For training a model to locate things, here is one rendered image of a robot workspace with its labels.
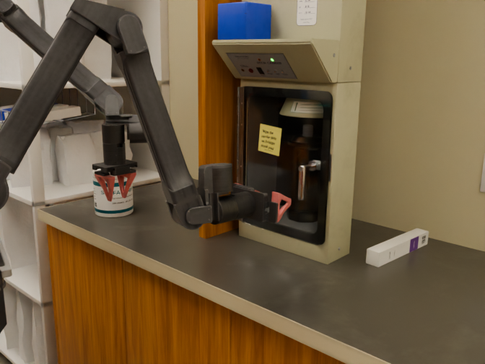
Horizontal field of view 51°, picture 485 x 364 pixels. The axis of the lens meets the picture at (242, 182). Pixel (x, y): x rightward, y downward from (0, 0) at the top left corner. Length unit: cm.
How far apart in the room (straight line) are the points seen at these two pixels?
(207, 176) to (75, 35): 37
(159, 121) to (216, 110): 49
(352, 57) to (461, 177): 53
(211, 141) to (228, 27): 33
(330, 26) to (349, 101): 19
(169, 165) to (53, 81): 26
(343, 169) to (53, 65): 75
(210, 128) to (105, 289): 62
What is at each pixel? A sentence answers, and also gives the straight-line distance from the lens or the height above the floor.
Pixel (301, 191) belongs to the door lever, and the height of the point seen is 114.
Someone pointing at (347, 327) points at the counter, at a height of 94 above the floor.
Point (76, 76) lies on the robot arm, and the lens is 140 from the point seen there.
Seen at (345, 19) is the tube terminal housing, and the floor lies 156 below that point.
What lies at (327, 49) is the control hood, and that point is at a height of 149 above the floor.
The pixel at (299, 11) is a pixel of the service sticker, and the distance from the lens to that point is 135.
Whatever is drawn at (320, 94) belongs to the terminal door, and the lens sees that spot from 129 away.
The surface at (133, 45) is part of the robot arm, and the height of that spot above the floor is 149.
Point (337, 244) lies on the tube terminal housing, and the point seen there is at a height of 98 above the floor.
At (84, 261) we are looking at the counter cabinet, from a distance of 178.
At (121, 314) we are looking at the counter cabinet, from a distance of 167.
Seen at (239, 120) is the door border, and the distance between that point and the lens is 146.
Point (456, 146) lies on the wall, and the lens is 162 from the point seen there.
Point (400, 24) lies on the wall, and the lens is 168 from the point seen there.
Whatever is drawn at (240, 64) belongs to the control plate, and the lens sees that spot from 138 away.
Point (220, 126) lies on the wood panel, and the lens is 150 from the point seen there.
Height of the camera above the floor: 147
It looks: 14 degrees down
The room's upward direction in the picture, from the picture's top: 1 degrees clockwise
